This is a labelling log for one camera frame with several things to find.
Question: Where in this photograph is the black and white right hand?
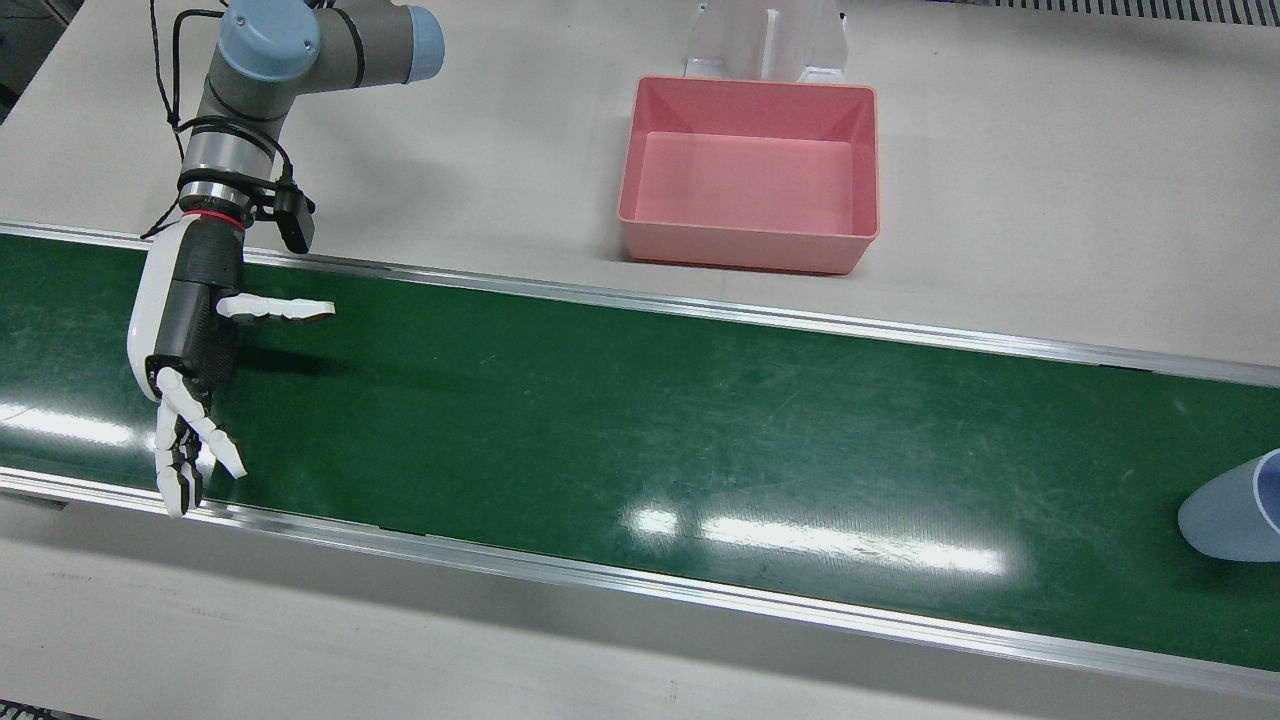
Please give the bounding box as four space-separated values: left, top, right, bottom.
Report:
127 215 337 519

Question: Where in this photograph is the light blue plastic cup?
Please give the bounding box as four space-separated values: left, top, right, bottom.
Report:
1177 449 1280 563

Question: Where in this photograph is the pink plastic box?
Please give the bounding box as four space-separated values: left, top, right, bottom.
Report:
617 75 881 276

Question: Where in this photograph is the green conveyor belt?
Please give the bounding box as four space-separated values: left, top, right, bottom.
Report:
0 222 1280 699

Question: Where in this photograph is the white plastic stand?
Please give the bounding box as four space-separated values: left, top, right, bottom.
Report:
684 0 851 84

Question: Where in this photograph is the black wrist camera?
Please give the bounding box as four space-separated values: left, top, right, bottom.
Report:
270 185 317 255

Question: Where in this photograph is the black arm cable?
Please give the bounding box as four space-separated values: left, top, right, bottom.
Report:
140 0 298 241

